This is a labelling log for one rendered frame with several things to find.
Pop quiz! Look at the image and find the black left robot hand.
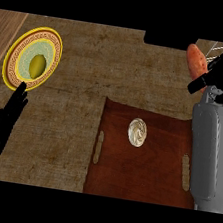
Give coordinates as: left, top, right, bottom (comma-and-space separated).
0, 78, 32, 165

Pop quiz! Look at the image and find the orange sweet potato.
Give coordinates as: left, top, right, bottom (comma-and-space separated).
180, 42, 215, 95

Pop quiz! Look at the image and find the brown wooden tray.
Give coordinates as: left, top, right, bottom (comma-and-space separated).
81, 94, 210, 211

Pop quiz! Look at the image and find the yellow-green lemon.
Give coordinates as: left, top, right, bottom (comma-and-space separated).
26, 52, 49, 82

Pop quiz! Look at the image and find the yellow patterned plate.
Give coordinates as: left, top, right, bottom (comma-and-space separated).
0, 20, 66, 97

